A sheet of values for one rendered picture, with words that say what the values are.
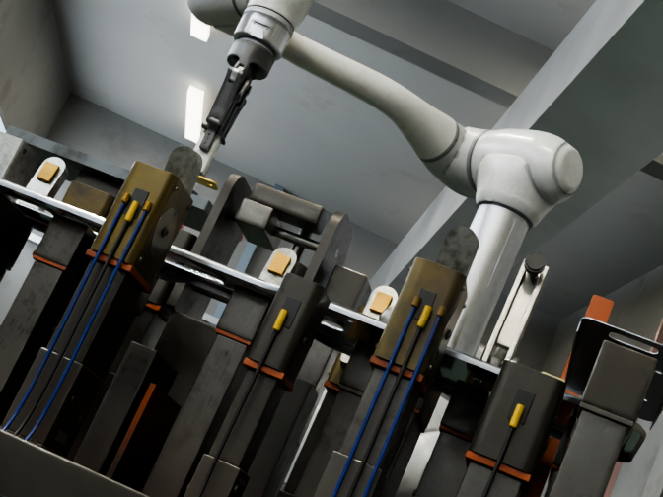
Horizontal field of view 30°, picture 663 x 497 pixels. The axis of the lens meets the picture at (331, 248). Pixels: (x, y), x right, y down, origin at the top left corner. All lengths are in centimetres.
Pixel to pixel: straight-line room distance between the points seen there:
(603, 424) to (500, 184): 124
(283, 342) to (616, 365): 39
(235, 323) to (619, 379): 56
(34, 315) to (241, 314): 26
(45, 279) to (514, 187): 100
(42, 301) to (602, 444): 77
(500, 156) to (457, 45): 471
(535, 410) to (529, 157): 108
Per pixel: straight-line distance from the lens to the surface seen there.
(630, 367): 111
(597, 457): 110
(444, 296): 129
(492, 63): 704
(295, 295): 135
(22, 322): 159
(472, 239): 138
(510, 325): 169
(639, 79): 496
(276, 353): 134
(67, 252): 159
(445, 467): 148
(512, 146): 232
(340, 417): 150
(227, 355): 150
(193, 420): 149
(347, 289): 175
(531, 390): 128
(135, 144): 1167
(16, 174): 189
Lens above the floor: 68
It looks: 15 degrees up
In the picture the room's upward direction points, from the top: 24 degrees clockwise
